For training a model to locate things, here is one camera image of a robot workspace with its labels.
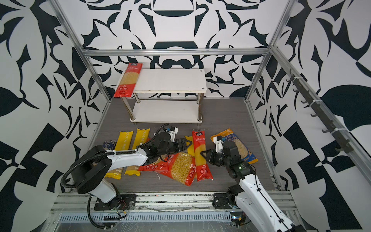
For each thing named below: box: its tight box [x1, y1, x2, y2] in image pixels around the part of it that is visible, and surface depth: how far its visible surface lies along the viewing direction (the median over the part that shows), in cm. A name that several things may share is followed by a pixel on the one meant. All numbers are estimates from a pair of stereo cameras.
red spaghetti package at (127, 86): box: [114, 62, 143, 98], surface depth 80 cm
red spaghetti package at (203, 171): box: [192, 129, 214, 182], surface depth 79 cm
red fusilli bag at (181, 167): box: [166, 152, 197, 187], surface depth 83 cm
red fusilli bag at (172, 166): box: [138, 150, 186, 183], surface depth 83 cm
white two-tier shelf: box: [122, 68, 208, 124], surface depth 101 cm
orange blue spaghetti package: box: [102, 140, 117, 151], surface depth 95 cm
